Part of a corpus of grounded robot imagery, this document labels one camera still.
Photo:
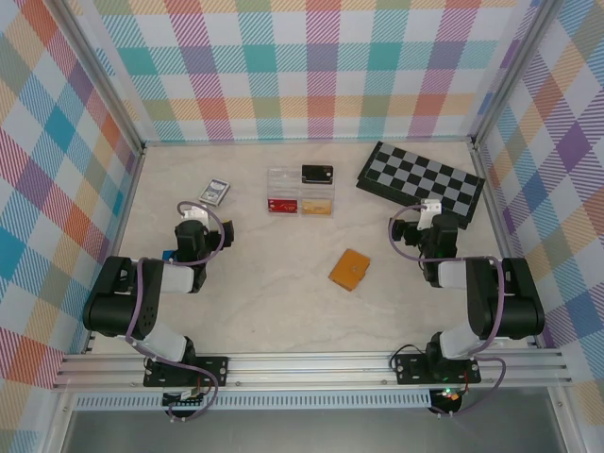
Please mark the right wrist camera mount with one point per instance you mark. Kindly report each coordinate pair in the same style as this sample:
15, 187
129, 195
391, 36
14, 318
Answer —
431, 206

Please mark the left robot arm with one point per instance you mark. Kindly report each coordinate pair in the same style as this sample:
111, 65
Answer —
113, 311

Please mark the aluminium frame post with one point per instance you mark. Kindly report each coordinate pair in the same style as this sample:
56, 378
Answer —
509, 71
104, 75

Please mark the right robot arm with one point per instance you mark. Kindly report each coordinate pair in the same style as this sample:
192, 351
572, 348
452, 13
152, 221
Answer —
514, 307

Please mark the aluminium table back rail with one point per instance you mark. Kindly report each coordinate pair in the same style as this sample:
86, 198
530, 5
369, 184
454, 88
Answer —
307, 140

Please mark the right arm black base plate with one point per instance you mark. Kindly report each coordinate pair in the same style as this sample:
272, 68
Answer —
410, 368

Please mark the aluminium table side rail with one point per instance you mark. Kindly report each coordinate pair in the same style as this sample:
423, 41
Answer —
491, 198
117, 236

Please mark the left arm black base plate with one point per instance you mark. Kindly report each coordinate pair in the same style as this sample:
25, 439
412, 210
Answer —
214, 370

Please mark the gold credit card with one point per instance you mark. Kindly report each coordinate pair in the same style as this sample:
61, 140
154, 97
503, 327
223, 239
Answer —
316, 207

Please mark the orange leather card holder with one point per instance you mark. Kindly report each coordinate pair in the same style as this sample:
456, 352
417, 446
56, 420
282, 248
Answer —
350, 270

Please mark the black grey folding chessboard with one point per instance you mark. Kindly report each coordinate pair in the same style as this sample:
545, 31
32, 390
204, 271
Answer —
420, 181

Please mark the small black box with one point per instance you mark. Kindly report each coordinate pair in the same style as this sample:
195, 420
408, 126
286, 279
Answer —
317, 173

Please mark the small lit circuit board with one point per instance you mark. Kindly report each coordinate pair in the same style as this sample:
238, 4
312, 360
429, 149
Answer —
448, 394

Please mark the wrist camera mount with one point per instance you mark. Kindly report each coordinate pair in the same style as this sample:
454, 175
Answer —
196, 216
431, 206

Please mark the clear acrylic card organizer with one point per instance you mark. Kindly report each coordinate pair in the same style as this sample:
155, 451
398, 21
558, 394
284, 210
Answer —
285, 181

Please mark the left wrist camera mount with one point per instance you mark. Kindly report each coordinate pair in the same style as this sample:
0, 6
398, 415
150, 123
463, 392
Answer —
196, 216

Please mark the aluminium mounting rail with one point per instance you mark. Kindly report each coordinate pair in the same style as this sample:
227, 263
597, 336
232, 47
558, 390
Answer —
307, 370

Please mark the red credit card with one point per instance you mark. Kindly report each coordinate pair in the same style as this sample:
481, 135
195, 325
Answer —
282, 206

